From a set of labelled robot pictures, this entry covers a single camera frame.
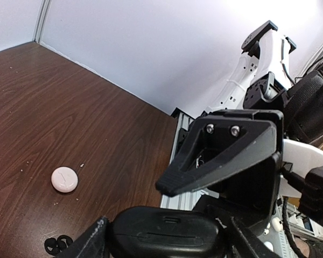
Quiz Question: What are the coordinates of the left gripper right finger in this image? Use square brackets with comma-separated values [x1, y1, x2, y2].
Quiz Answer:
[206, 205, 279, 257]

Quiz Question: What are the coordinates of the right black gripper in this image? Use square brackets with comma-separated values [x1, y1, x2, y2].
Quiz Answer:
[155, 109, 285, 226]

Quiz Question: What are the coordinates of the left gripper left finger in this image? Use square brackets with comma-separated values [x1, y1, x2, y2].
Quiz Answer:
[56, 217, 110, 258]

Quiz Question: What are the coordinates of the black earbud charging case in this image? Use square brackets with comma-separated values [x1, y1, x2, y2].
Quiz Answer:
[107, 206, 227, 257]

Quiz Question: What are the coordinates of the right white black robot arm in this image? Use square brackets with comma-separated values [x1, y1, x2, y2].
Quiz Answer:
[156, 21, 323, 230]

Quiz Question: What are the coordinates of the round white case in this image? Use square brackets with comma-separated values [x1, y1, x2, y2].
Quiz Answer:
[51, 167, 79, 194]

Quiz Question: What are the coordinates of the black earbud pair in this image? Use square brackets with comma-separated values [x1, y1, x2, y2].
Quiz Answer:
[44, 235, 73, 256]

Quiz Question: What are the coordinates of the front aluminium rail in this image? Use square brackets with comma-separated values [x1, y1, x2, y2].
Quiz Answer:
[156, 112, 219, 211]

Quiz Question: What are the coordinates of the right black braided cable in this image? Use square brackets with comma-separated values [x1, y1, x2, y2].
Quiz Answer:
[281, 197, 307, 258]

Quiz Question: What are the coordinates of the right aluminium frame post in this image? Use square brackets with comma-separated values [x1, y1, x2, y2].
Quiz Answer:
[300, 43, 323, 77]

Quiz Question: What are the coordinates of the aluminium frame post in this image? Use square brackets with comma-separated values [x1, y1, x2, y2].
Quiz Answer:
[300, 43, 323, 77]
[33, 0, 52, 44]

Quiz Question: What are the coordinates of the left aluminium frame post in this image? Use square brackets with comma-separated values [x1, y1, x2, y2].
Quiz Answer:
[33, 0, 52, 44]

